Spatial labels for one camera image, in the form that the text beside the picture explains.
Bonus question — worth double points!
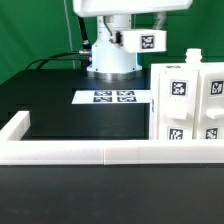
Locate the small white cabinet top block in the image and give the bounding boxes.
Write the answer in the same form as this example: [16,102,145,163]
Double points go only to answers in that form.
[120,29,167,53]

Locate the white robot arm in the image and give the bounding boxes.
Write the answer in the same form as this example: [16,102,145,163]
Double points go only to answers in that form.
[73,0,193,80]

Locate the white cabinet door panel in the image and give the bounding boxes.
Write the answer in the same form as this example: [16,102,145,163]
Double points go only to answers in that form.
[157,69,198,140]
[194,69,224,139]

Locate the black table cables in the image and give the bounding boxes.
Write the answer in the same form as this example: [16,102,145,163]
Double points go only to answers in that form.
[25,49,93,71]

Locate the black corrugated cable hose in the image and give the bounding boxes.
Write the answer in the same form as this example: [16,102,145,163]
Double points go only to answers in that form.
[77,15,92,52]

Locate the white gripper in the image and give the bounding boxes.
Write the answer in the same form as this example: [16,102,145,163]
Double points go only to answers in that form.
[73,0,193,44]

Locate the white base marker sheet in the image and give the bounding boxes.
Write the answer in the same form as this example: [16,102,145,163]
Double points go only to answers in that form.
[72,90,151,104]

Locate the white U-shaped obstacle frame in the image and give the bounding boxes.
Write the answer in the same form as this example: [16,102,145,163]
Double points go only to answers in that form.
[0,111,224,165]

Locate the white cabinet body box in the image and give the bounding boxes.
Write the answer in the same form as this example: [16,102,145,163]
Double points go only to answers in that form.
[149,48,224,140]

